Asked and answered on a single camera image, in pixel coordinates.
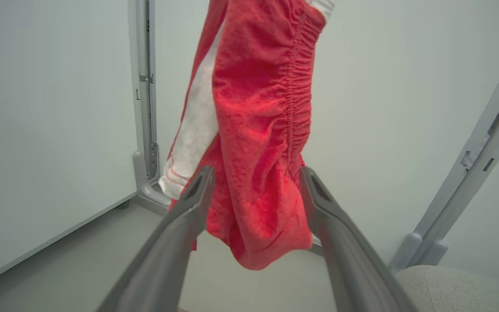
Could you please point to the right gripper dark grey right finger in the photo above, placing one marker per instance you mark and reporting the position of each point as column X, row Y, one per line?
column 345, row 251

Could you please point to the red and white garment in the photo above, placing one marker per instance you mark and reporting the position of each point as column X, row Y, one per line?
column 254, row 108

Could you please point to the grey partition bottom rail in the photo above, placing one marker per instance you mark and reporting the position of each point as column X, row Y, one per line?
column 50, row 242

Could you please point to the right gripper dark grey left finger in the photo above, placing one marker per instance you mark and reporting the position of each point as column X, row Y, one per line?
column 176, row 242

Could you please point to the grey fabric sofa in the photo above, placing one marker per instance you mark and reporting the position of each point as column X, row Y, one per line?
column 461, row 290

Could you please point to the grey partition post, double foot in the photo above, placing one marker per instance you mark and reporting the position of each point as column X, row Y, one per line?
column 470, row 182

